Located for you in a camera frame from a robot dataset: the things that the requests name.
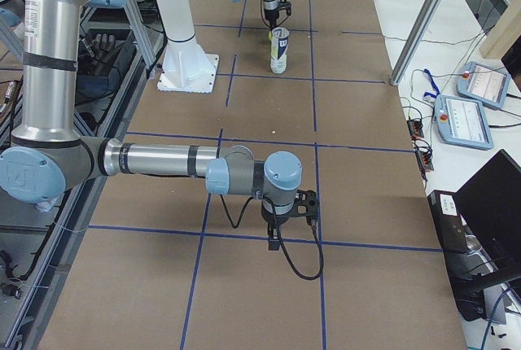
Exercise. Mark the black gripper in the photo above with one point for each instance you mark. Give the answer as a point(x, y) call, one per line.
point(271, 218)
point(270, 12)

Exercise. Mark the clear tennis ball can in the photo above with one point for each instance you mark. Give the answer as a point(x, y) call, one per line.
point(278, 54)

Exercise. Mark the black laptop computer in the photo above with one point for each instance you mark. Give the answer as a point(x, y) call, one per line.
point(487, 206)

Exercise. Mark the near teach pendant tablet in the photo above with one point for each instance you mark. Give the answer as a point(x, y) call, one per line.
point(462, 122)

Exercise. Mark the teach pendant tablet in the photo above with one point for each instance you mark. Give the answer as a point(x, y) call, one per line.
point(462, 122)
point(486, 84)

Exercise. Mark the far teach pendant tablet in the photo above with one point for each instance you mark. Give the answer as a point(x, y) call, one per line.
point(486, 84)

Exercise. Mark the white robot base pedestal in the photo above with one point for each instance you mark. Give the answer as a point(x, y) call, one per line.
point(186, 67)

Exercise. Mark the aluminium frame post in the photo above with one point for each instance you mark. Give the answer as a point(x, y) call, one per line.
point(412, 43)

